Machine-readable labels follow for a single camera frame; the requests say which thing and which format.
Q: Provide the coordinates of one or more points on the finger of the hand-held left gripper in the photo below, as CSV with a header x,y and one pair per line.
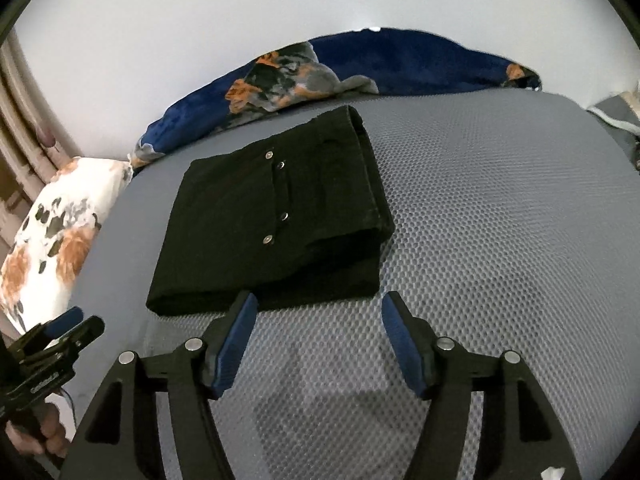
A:
x,y
82,335
65,319

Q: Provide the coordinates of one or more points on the grey mesh mattress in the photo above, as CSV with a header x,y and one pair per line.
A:
x,y
500,210

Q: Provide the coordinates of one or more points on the person's left hand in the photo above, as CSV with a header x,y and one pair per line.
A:
x,y
50,430

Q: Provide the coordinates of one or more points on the beige curtain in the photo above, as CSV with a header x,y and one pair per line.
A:
x,y
25,125

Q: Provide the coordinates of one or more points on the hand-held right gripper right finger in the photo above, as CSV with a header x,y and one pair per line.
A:
x,y
402,345

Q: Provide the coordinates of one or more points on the black pants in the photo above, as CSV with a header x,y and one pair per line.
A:
x,y
240,240

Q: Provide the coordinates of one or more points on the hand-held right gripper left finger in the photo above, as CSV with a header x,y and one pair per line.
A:
x,y
235,340

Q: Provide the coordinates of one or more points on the white floral pillow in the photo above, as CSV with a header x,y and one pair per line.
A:
x,y
65,220

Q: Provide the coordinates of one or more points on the blue floral blanket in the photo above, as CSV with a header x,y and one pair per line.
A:
x,y
425,65

